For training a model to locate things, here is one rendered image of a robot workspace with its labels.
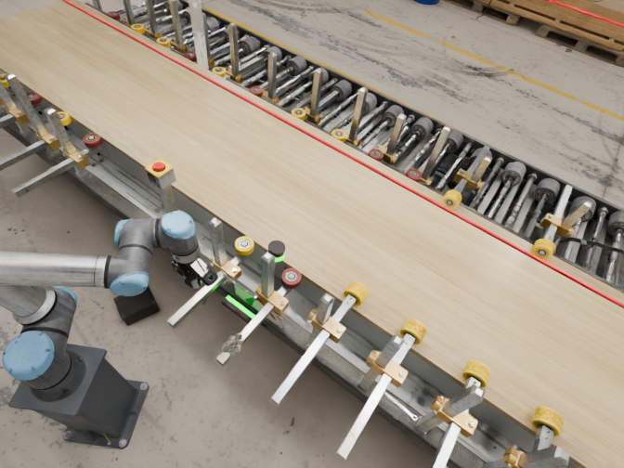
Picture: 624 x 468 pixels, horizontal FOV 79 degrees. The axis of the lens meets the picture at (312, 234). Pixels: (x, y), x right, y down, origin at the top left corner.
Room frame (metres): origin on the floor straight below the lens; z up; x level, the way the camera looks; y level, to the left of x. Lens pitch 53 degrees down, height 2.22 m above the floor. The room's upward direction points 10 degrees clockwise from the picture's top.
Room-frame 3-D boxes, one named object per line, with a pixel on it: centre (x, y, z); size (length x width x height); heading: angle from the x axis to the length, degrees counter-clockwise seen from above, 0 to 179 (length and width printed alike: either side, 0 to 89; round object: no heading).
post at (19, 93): (1.41, 1.46, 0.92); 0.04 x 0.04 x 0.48; 62
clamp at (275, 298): (0.70, 0.11, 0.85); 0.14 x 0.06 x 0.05; 62
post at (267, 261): (0.70, 0.14, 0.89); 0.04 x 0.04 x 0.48; 62
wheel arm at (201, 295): (0.72, 0.37, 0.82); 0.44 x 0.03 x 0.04; 152
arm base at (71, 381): (0.33, 0.89, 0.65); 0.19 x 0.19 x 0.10
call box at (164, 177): (0.94, 0.59, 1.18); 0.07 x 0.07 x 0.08; 62
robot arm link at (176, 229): (0.65, 0.40, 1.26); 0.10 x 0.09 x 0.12; 106
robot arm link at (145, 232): (0.61, 0.50, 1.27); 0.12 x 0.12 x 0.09; 16
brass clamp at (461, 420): (0.34, -0.55, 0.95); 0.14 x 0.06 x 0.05; 62
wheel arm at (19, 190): (1.19, 1.25, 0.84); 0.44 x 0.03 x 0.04; 152
